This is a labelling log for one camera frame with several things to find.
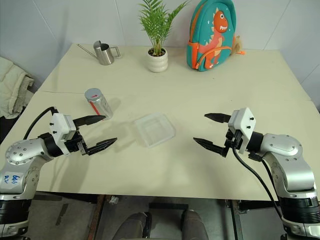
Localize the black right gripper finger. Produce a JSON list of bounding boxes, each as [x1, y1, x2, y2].
[[204, 112, 232, 124], [192, 137, 229, 158]]

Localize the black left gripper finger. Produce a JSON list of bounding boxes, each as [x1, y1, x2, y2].
[[72, 114, 107, 126], [84, 137, 118, 156]]

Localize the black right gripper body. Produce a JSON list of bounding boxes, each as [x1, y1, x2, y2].
[[223, 128, 244, 158]]

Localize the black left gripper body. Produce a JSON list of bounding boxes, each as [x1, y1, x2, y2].
[[61, 127, 89, 156]]

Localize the silver and red can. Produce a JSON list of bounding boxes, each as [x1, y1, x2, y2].
[[84, 87, 114, 121]]

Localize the clear plastic container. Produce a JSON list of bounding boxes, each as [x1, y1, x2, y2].
[[134, 112, 177, 149]]

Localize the steel watering can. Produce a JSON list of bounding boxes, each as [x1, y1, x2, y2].
[[76, 39, 121, 66]]

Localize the dark rounded right shape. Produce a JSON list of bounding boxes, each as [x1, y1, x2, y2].
[[181, 208, 210, 240]]

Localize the dark rounded shape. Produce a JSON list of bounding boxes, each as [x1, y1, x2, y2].
[[111, 211, 153, 240], [181, 208, 210, 240]]

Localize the teal dinosaur backpack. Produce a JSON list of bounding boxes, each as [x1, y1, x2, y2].
[[186, 0, 247, 72]]

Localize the cream quilted jacket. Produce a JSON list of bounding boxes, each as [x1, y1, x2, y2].
[[0, 56, 35, 120]]

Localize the dark rounded left shape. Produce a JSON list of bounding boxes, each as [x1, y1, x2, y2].
[[111, 211, 153, 240]]

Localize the green plant in white pot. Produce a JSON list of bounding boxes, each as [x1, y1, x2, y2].
[[136, 0, 190, 74]]

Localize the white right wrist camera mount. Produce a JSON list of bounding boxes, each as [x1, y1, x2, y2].
[[227, 107, 257, 154]]

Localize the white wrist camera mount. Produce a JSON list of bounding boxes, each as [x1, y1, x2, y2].
[[48, 112, 77, 154], [227, 107, 257, 154]]

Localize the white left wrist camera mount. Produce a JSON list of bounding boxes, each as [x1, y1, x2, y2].
[[48, 112, 77, 154]]

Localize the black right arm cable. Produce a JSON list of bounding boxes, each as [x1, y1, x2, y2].
[[231, 146, 286, 226]]

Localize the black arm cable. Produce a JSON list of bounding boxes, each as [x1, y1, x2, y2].
[[22, 106, 60, 141], [231, 146, 286, 226]]

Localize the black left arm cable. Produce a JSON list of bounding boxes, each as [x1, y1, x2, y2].
[[22, 106, 60, 141]]

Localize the beige plush keychain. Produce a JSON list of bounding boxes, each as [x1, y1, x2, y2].
[[231, 35, 247, 56]]

